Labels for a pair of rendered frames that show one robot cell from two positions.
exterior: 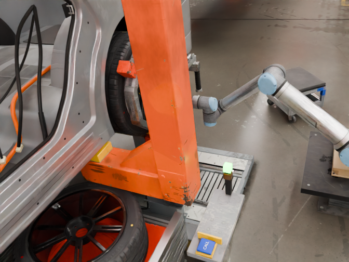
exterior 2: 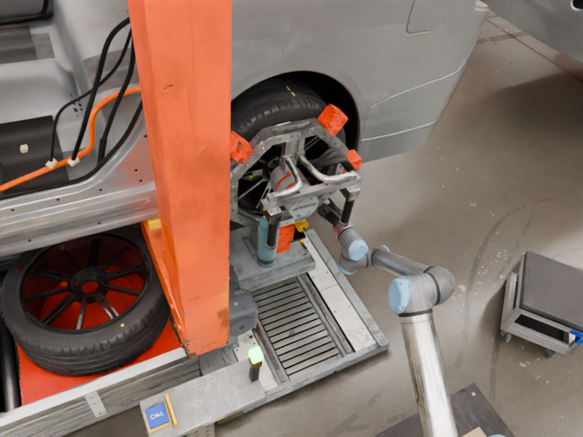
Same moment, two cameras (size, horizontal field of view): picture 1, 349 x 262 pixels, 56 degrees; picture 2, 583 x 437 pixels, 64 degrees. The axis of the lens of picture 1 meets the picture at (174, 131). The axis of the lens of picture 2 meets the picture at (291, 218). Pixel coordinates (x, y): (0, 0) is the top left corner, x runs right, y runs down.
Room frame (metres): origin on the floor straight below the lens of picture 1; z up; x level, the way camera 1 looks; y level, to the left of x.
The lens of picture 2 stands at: (0.60, -0.65, 2.19)
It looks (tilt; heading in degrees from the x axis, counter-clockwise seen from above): 47 degrees down; 28
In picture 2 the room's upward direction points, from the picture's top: 9 degrees clockwise
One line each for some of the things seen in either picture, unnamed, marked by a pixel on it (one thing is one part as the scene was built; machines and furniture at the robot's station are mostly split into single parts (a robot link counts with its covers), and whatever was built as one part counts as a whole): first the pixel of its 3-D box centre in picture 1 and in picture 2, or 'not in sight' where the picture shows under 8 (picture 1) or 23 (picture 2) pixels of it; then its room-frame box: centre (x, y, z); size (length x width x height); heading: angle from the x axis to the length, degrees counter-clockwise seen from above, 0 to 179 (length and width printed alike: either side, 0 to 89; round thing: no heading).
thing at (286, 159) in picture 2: not in sight; (280, 170); (1.73, 0.03, 1.03); 0.19 x 0.18 x 0.11; 61
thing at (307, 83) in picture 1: (294, 94); (543, 306); (2.61, -1.17, 0.17); 0.43 x 0.36 x 0.34; 11
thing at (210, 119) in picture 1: (210, 116); (350, 259); (1.95, -0.27, 0.51); 0.12 x 0.09 x 0.12; 140
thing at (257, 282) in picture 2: not in sight; (260, 255); (1.96, 0.24, 0.13); 0.50 x 0.36 x 0.10; 151
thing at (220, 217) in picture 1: (217, 223); (204, 400); (1.08, -0.15, 0.44); 0.43 x 0.17 x 0.03; 151
